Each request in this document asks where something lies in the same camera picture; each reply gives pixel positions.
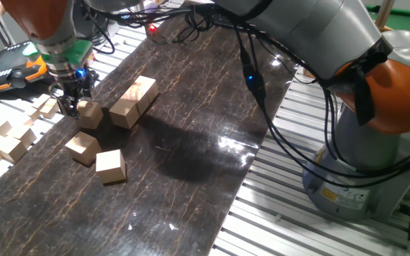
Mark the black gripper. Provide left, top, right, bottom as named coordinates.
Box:
left=48, top=67, right=98, bottom=119

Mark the large wooden cube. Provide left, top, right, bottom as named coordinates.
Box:
left=64, top=130, right=103, bottom=167
left=75, top=100, right=105, bottom=131
left=121, top=87, right=152, bottom=117
left=132, top=75, right=159, bottom=104
left=107, top=98, right=141, bottom=130
left=95, top=149, right=127, bottom=185

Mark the pile of spare wooden blocks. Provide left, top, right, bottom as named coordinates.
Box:
left=0, top=101, right=49, bottom=198

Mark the green mounting plate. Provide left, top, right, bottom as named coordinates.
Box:
left=22, top=39, right=95, bottom=65

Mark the black orange teach pendant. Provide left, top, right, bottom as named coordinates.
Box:
left=0, top=41, right=49, bottom=95

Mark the dark marble pattern mat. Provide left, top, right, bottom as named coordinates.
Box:
left=0, top=14, right=308, bottom=256

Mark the black connector blue light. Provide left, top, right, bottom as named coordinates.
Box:
left=241, top=53, right=267, bottom=105

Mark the beige metal pole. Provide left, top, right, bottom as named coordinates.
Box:
left=374, top=0, right=396, bottom=29

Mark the green plastic bin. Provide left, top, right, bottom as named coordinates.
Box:
left=364, top=5, right=410, bottom=36

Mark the black velcro strap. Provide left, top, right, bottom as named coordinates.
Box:
left=320, top=37, right=394, bottom=126

